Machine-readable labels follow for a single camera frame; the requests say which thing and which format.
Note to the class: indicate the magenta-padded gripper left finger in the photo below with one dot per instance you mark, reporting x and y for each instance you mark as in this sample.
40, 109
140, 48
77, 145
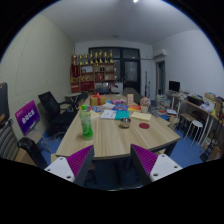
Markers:
63, 166

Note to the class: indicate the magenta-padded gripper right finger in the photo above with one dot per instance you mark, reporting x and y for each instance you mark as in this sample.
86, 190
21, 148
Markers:
163, 165

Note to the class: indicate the green tea bottle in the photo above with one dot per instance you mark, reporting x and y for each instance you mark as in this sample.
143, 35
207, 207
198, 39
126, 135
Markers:
86, 125

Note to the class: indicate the black bag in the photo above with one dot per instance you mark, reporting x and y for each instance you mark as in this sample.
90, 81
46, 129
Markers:
31, 150

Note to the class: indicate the flat round red coaster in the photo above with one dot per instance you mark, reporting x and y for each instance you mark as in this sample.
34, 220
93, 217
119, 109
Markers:
144, 126

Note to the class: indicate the white round stool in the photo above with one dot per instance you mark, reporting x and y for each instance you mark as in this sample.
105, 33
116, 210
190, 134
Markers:
196, 125

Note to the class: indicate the brown wooden stool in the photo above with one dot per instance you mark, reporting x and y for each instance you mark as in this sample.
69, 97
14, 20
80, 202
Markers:
187, 118

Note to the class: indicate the pale yellow paper pad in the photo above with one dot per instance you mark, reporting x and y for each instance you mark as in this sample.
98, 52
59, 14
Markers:
140, 116

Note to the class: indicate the black office chair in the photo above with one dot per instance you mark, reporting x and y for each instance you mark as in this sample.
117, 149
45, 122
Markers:
55, 111

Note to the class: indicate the small steel cup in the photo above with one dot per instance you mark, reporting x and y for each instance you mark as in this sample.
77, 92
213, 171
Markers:
125, 122

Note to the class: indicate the pile of books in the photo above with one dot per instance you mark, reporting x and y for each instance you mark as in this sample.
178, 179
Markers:
165, 106

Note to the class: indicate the purple sign board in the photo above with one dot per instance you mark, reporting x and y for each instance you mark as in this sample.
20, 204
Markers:
27, 117

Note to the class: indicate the pale yellow note block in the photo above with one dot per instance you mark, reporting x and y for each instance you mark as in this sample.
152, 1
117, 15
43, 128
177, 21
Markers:
95, 114

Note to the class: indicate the grey striped chair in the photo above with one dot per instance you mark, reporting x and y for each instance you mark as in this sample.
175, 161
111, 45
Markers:
7, 141

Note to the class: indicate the orange rainbow book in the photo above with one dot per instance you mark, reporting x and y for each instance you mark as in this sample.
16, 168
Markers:
134, 108

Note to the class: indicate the teal book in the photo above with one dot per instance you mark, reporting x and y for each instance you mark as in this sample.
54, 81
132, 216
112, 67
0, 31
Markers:
122, 115

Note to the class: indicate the pink flowers in pot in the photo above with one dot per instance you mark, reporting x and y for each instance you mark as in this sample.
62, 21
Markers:
145, 102

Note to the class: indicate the long cluttered side desk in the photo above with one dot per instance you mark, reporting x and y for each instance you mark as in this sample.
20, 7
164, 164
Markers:
200, 106

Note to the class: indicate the white booklet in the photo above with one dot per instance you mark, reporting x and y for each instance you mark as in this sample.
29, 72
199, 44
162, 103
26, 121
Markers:
108, 114

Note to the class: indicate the small round white table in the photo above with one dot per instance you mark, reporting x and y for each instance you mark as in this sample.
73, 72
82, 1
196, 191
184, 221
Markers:
73, 96

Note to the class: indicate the blue printed book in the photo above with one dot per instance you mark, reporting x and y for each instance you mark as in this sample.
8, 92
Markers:
120, 107

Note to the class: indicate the orange standing card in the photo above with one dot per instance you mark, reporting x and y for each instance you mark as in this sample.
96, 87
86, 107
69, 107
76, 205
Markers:
129, 99

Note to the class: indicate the yellow gift box red ribbon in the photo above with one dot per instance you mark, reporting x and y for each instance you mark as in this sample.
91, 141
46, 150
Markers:
96, 100

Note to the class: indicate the black computer monitor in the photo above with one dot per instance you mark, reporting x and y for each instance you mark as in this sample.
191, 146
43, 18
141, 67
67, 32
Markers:
174, 86

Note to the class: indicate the wooden shelf unit with trophies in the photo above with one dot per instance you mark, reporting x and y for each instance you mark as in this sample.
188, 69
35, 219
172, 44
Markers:
90, 75

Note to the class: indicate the dark glass double door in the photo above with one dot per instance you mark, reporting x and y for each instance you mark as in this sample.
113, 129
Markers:
130, 71

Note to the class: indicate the white air conditioner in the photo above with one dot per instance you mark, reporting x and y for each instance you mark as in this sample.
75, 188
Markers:
160, 53

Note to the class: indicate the ceiling light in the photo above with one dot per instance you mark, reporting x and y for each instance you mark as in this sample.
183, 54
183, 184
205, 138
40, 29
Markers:
135, 1

